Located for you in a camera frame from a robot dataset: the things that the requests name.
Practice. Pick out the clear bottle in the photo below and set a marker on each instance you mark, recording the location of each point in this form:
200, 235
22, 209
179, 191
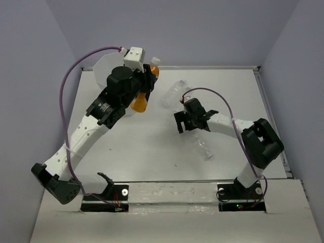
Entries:
187, 91
201, 146
173, 94

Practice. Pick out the clear bottle far right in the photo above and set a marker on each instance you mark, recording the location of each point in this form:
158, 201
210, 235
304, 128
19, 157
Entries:
187, 91

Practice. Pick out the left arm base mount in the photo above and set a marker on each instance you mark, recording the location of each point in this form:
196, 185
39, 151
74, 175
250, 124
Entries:
113, 199

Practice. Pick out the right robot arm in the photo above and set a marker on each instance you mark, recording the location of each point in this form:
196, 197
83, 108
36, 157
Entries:
258, 140

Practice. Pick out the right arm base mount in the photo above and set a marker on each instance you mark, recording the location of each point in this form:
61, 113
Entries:
240, 201

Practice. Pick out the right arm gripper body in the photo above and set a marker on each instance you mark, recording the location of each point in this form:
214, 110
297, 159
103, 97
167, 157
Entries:
192, 117

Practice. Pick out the clear bottle far left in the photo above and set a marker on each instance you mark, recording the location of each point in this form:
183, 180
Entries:
173, 94

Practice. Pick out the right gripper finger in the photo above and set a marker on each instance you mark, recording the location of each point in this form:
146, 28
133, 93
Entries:
209, 114
183, 121

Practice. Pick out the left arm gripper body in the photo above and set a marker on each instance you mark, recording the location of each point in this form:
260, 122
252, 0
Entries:
137, 79

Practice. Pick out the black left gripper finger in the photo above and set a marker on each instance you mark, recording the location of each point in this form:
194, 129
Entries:
150, 74
140, 77

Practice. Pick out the clear bottle near bottom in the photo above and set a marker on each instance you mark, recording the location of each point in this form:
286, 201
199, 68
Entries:
201, 146

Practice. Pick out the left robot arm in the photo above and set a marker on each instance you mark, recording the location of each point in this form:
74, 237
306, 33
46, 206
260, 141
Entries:
56, 175

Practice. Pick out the white plastic bin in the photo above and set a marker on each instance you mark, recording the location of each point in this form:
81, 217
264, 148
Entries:
103, 68

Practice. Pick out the orange labelled plastic bottle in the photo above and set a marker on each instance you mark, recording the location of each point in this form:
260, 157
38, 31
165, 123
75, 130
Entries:
139, 104

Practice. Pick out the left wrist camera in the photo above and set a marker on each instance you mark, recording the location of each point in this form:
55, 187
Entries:
134, 58

